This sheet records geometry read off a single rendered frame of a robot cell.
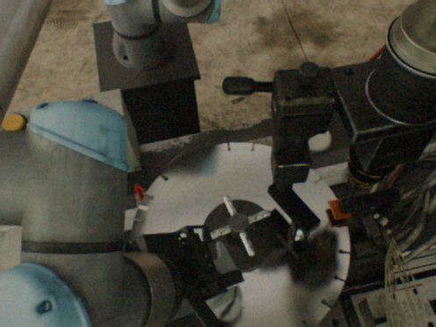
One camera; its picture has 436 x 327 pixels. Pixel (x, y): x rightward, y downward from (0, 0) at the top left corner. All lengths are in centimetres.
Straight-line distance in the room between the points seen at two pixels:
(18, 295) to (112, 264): 6
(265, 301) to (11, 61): 44
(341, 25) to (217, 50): 63
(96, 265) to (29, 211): 6
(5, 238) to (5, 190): 48
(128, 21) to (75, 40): 135
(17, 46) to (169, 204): 34
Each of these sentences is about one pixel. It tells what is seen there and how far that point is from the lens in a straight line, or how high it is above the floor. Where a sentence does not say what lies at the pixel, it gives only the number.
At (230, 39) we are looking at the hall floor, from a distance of 223.
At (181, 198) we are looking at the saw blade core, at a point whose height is 95.
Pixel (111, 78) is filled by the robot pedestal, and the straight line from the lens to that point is 114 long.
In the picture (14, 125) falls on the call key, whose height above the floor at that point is 91.
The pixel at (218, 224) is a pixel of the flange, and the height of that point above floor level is 96.
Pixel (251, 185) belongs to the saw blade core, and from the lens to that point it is 70.
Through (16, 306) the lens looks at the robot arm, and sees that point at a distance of 32.
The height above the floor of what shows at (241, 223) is 100.
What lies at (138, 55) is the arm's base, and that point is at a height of 79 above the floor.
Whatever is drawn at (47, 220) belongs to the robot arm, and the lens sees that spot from 33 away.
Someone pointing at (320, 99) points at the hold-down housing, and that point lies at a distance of 42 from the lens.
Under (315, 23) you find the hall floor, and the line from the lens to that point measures 234.
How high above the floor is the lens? 158
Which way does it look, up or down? 61 degrees down
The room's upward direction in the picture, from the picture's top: 5 degrees counter-clockwise
